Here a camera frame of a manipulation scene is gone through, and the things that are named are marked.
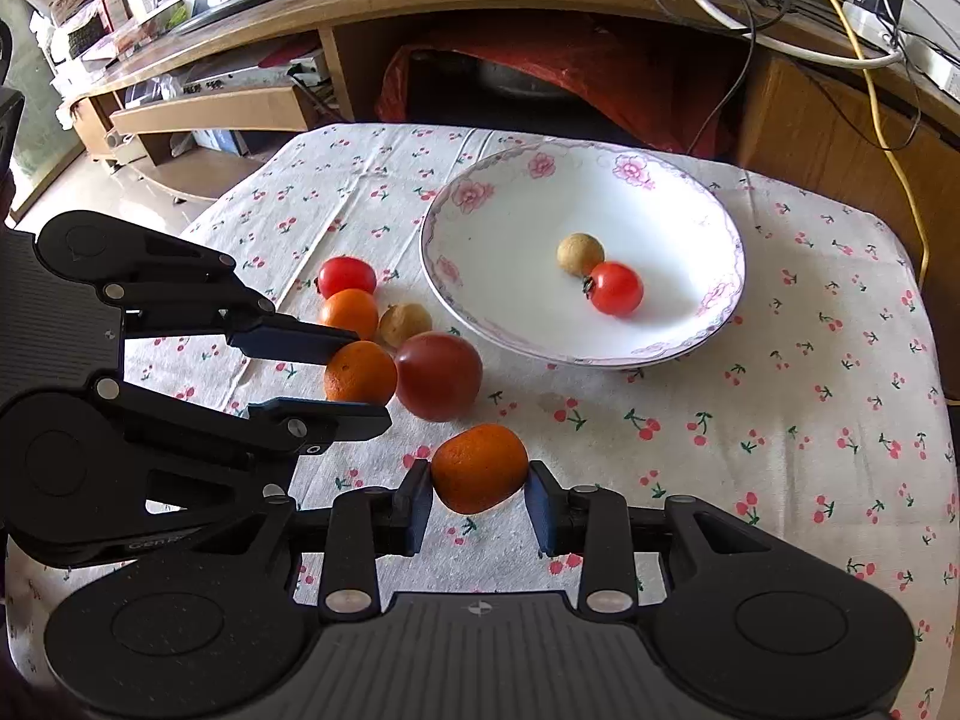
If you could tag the dark red apple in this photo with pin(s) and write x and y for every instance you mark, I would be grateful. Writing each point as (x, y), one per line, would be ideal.
(439, 376)

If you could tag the white power strip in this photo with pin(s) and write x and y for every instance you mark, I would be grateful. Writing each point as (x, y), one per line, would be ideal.
(926, 60)

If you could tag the small orange mandarin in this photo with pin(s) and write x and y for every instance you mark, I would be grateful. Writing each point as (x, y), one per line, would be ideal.
(364, 375)
(349, 311)
(478, 469)

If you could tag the silver media player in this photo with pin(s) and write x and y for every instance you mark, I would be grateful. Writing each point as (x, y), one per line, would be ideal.
(247, 75)

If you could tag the red cloth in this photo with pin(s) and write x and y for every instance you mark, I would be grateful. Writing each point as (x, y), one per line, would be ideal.
(615, 67)

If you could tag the white floral porcelain bowl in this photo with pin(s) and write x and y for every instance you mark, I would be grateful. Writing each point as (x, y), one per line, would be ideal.
(517, 277)

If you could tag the metal pot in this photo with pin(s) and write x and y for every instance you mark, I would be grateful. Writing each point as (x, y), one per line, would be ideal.
(517, 79)

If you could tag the cherry print tablecloth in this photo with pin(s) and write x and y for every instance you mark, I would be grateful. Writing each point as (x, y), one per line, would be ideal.
(712, 427)

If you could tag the wooden cabinet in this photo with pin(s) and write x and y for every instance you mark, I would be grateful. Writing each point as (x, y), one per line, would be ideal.
(810, 135)

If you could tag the red cherry tomato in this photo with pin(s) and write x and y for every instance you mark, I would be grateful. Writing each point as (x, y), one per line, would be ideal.
(616, 289)
(346, 275)

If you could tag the blue and white box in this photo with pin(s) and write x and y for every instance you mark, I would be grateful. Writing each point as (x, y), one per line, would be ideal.
(217, 141)

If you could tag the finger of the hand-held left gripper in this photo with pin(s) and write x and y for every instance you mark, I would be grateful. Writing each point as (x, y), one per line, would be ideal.
(300, 339)
(352, 424)

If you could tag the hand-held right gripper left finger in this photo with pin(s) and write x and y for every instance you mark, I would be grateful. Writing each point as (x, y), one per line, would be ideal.
(416, 514)

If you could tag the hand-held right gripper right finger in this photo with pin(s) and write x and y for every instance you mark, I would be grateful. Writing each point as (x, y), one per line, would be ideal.
(540, 514)

